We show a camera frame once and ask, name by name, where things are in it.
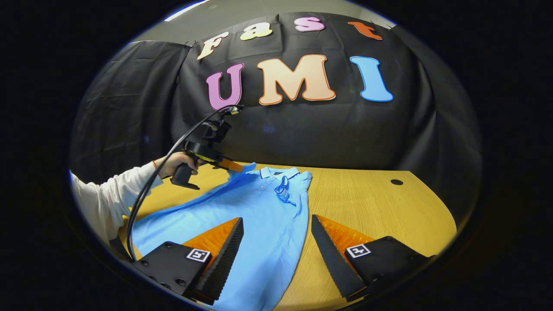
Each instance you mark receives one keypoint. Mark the light blue polo T-shirt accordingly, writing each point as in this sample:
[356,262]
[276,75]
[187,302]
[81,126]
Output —
[259,216]

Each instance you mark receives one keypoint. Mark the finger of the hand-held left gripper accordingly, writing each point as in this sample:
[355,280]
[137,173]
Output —
[231,165]

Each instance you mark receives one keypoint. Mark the black backdrop cloth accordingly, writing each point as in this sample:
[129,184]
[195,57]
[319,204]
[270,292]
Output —
[302,125]

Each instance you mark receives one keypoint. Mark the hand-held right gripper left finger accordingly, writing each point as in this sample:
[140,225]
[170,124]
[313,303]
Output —
[224,255]

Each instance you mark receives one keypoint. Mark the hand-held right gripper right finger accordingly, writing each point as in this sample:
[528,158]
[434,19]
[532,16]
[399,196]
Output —
[332,259]

